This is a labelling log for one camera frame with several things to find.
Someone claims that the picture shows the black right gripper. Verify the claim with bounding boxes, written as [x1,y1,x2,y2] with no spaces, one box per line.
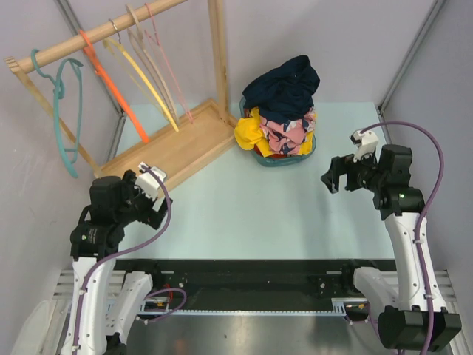
[321,146,386,194]

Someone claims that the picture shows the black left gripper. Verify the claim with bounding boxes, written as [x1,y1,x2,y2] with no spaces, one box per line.
[115,169,172,229]

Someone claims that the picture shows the navy blue shorts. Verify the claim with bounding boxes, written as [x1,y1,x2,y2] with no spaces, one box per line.
[242,55,321,124]

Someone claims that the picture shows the pink wire hanger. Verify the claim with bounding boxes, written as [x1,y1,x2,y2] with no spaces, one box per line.
[145,3,194,124]

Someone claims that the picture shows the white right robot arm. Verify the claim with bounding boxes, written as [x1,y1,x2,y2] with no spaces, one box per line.
[321,144,462,354]

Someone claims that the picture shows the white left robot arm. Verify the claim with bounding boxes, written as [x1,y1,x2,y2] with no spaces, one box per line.
[61,163,172,354]

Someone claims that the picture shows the teal hanger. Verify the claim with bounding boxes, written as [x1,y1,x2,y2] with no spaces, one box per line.
[30,48,84,179]

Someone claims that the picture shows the yellow hanger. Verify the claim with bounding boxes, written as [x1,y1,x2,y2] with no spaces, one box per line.
[102,19,179,132]

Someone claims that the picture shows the orange hanger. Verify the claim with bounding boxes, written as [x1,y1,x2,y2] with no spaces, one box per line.
[78,29,149,143]

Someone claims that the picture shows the beige wooden hanger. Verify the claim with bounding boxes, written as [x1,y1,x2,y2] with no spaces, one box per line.
[125,4,179,123]

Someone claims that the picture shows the wooden clothes rack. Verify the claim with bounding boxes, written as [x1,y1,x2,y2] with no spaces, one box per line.
[4,1,237,189]

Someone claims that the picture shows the teal laundry basket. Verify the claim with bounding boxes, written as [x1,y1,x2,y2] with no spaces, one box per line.
[239,96,319,168]

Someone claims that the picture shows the pink patterned garment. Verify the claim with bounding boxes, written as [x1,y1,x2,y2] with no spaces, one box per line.
[260,107,316,156]

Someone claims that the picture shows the yellow garment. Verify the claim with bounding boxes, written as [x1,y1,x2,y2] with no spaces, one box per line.
[234,106,315,157]

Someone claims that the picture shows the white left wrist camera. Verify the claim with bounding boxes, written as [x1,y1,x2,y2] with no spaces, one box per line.
[135,162,167,201]

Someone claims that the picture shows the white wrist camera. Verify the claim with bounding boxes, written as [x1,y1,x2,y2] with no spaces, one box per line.
[135,162,167,201]
[350,130,379,163]

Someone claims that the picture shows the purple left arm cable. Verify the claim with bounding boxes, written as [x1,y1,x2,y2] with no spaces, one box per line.
[70,166,174,352]

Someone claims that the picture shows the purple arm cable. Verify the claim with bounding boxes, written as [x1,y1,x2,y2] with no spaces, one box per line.
[70,166,174,352]
[360,121,444,352]

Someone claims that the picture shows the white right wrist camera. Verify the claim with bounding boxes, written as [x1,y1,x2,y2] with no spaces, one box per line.
[350,130,379,163]

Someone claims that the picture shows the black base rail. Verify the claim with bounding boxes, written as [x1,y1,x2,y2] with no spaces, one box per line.
[115,259,395,313]

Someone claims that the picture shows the grey slotted cable duct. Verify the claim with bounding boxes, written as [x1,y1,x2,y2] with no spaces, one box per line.
[103,297,370,317]

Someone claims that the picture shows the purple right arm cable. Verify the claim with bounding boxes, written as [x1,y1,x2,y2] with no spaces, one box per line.
[360,121,444,352]

